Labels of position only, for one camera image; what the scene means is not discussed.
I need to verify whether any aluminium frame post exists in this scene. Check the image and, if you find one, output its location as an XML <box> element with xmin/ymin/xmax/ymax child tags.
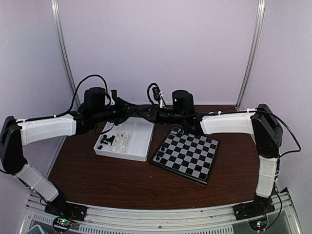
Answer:
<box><xmin>51</xmin><ymin>0</ymin><xmax>80</xmax><ymax>107</ymax></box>
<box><xmin>235</xmin><ymin>0</ymin><xmax>266</xmax><ymax>110</ymax></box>

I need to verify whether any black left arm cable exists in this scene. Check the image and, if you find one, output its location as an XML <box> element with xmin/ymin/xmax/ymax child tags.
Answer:
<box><xmin>65</xmin><ymin>74</ymin><xmax>109</xmax><ymax>115</ymax></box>

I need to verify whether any aluminium front rail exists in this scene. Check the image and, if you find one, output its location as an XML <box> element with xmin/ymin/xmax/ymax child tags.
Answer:
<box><xmin>20</xmin><ymin>186</ymin><xmax>303</xmax><ymax>234</ymax></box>

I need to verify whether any black chess piece pile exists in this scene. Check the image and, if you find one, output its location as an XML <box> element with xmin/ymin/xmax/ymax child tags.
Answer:
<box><xmin>100</xmin><ymin>134</ymin><xmax>115</xmax><ymax>145</ymax></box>

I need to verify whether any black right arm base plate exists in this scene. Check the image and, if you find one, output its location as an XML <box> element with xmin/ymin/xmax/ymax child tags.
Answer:
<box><xmin>233</xmin><ymin>202</ymin><xmax>275</xmax><ymax>221</ymax></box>

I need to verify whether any right aluminium frame post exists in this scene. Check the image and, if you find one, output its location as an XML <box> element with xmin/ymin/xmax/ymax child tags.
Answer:
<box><xmin>235</xmin><ymin>0</ymin><xmax>266</xmax><ymax>110</ymax></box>

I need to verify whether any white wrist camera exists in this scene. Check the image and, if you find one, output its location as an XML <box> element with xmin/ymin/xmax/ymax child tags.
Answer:
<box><xmin>109</xmin><ymin>89</ymin><xmax>117</xmax><ymax>106</ymax></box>
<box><xmin>159</xmin><ymin>91</ymin><xmax>166</xmax><ymax>108</ymax></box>

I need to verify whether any left aluminium frame post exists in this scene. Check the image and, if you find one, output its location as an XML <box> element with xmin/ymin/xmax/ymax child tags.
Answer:
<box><xmin>51</xmin><ymin>0</ymin><xmax>80</xmax><ymax>107</ymax></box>

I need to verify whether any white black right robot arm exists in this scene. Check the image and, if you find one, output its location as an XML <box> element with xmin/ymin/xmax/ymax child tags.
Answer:
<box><xmin>137</xmin><ymin>88</ymin><xmax>283</xmax><ymax>215</ymax></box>

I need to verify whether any right round circuit board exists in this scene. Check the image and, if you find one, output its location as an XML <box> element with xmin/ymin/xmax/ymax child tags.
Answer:
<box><xmin>248</xmin><ymin>217</ymin><xmax>268</xmax><ymax>232</ymax></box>

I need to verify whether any white chess piece pile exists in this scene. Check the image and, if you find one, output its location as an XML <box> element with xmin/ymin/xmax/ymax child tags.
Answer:
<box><xmin>111</xmin><ymin>132</ymin><xmax>131</xmax><ymax>154</ymax></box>

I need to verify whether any black silver chessboard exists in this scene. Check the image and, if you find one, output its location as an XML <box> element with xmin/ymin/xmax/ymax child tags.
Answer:
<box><xmin>149</xmin><ymin>126</ymin><xmax>220</xmax><ymax>185</ymax></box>

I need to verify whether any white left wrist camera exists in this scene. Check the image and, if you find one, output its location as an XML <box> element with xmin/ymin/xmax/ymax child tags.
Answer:
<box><xmin>109</xmin><ymin>89</ymin><xmax>117</xmax><ymax>106</ymax></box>

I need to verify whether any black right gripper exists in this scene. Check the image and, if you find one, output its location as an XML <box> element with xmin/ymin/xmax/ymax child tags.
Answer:
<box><xmin>136</xmin><ymin>104</ymin><xmax>185</xmax><ymax>125</ymax></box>

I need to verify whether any left round circuit board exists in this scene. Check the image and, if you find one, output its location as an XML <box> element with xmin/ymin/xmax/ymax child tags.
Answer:
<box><xmin>52</xmin><ymin>217</ymin><xmax>73</xmax><ymax>232</ymax></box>

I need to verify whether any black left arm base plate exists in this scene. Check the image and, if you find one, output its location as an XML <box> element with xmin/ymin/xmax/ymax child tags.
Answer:
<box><xmin>44</xmin><ymin>203</ymin><xmax>88</xmax><ymax>221</ymax></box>

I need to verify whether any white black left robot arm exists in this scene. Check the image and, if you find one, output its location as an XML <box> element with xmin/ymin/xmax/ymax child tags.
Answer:
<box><xmin>0</xmin><ymin>87</ymin><xmax>137</xmax><ymax>216</ymax></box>

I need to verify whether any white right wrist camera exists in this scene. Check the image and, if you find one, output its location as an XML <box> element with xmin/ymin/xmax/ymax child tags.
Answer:
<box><xmin>159</xmin><ymin>91</ymin><xmax>166</xmax><ymax>108</ymax></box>

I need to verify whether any white compartment tray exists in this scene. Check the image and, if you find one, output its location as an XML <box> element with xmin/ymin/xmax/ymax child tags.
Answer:
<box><xmin>94</xmin><ymin>117</ymin><xmax>154</xmax><ymax>162</ymax></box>

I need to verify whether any blue plastic basket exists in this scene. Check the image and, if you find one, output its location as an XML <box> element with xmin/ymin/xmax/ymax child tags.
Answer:
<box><xmin>26</xmin><ymin>225</ymin><xmax>48</xmax><ymax>234</ymax></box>

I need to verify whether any round circuit board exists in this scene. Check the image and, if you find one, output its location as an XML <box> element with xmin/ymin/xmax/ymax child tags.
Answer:
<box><xmin>52</xmin><ymin>217</ymin><xmax>73</xmax><ymax>232</ymax></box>
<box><xmin>248</xmin><ymin>217</ymin><xmax>268</xmax><ymax>232</ymax></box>

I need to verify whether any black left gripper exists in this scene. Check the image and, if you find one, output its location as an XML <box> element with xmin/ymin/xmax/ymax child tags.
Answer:
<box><xmin>93</xmin><ymin>97</ymin><xmax>138</xmax><ymax>126</ymax></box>

